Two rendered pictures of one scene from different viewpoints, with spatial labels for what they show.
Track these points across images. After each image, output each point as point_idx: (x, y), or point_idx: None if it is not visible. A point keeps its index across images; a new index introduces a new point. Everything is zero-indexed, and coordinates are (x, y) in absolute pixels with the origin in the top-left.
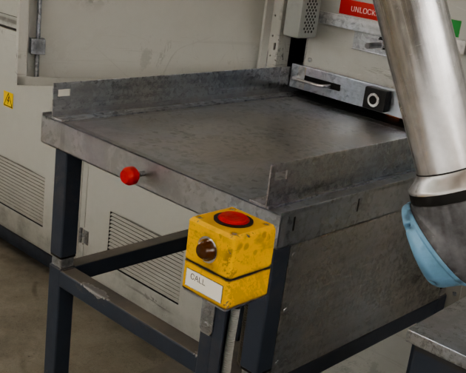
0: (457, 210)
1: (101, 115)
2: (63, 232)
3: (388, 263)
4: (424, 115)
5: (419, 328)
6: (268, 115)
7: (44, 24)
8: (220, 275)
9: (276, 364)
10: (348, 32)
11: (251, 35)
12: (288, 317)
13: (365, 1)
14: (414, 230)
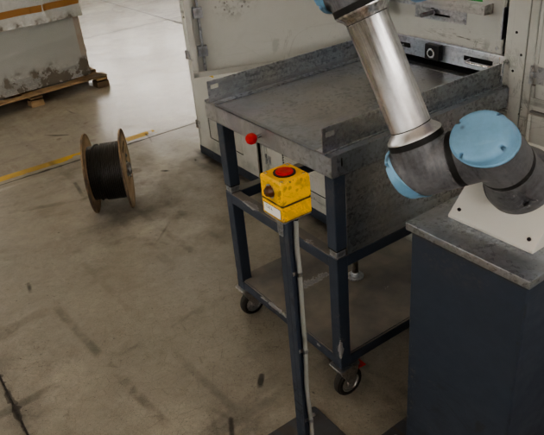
0: (409, 154)
1: (240, 96)
2: (229, 171)
3: None
4: (384, 99)
5: (414, 221)
6: (355, 75)
7: (205, 35)
8: (278, 204)
9: (350, 244)
10: (411, 5)
11: None
12: (353, 216)
13: None
14: (389, 167)
